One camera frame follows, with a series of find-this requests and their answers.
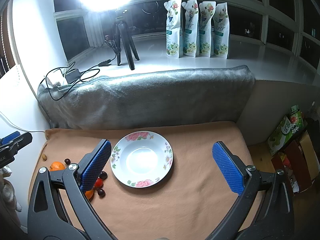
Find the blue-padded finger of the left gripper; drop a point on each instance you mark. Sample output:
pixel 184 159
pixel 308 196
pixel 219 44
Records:
pixel 9 138

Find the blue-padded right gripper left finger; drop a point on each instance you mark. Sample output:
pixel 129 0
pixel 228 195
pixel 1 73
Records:
pixel 47 215

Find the white floral ceramic plate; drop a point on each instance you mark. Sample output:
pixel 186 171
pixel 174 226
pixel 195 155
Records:
pixel 141 159

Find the green printed carton box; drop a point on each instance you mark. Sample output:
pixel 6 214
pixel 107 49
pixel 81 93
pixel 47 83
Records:
pixel 290 125

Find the black lamp tripod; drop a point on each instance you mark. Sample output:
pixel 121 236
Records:
pixel 123 35

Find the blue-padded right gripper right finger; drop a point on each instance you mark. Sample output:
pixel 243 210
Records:
pixel 263 208

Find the small kumquat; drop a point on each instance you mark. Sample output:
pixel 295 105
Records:
pixel 89 194

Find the dark cherry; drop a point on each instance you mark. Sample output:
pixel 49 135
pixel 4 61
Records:
pixel 103 175
pixel 101 193
pixel 67 161

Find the black power adapter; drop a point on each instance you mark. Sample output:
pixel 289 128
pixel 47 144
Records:
pixel 72 76

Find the dark cherry front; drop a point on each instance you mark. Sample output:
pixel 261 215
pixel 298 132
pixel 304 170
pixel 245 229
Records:
pixel 101 193

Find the red cherry tomato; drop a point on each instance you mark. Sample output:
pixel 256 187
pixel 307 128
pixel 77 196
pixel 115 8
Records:
pixel 99 183

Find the mottled mandarin orange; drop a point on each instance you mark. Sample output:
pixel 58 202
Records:
pixel 56 166

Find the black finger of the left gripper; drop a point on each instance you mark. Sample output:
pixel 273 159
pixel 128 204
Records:
pixel 9 150

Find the red cardboard box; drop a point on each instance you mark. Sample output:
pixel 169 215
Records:
pixel 292 161

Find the grey plush back cushion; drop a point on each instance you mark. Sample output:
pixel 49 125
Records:
pixel 167 98

